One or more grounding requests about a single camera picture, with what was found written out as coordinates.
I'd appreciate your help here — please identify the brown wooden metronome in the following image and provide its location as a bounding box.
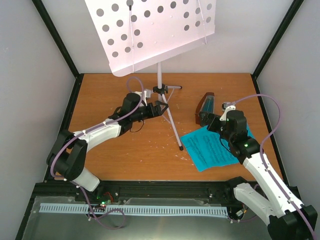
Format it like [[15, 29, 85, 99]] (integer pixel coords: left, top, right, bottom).
[[195, 92, 215, 127]]

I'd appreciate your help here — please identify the light blue slotted cable duct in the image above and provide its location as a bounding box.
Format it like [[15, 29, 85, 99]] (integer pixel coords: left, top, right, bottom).
[[39, 203, 228, 218]]

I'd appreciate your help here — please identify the black frame post right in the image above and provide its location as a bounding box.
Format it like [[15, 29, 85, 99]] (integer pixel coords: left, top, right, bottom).
[[251, 0, 304, 81]]

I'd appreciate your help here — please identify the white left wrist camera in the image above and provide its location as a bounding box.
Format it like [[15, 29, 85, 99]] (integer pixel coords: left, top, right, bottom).
[[134, 89, 153, 107]]

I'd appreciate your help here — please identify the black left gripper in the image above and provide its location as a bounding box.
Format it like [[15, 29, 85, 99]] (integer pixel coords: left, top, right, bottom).
[[131, 101, 169, 122]]

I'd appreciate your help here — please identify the blue sheet music page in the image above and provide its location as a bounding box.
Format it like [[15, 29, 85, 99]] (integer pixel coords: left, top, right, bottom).
[[181, 126, 239, 172]]

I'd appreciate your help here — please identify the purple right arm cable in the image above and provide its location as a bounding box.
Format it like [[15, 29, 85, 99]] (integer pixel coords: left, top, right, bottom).
[[231, 93, 317, 240]]

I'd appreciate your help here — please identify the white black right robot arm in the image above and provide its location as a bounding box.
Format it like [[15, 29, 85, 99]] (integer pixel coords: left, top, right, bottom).
[[198, 107, 318, 240]]

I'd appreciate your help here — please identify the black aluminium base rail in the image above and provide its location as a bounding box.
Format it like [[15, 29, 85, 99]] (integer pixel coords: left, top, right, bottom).
[[31, 180, 241, 206]]

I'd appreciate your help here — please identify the black frame post left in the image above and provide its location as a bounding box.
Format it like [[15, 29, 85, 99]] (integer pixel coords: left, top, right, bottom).
[[15, 0, 84, 240]]

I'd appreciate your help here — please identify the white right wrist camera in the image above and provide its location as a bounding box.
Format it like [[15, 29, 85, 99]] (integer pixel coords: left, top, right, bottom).
[[219, 102, 236, 122]]

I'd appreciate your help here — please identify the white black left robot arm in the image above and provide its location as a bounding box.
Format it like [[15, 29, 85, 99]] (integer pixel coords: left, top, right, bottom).
[[46, 91, 169, 202]]

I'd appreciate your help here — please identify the clear plastic metronome cover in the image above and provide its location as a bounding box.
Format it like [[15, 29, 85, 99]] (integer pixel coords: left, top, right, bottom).
[[199, 95, 215, 114]]

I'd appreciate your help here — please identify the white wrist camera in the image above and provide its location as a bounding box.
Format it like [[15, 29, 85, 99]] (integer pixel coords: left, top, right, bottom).
[[219, 102, 236, 122], [134, 89, 153, 107]]

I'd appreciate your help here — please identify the black frame post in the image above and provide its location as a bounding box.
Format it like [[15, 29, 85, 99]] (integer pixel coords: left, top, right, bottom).
[[251, 0, 304, 81], [15, 0, 84, 240]]

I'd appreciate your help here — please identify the white tripod music stand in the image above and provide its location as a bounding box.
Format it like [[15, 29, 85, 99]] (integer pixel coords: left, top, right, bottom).
[[83, 0, 216, 152]]

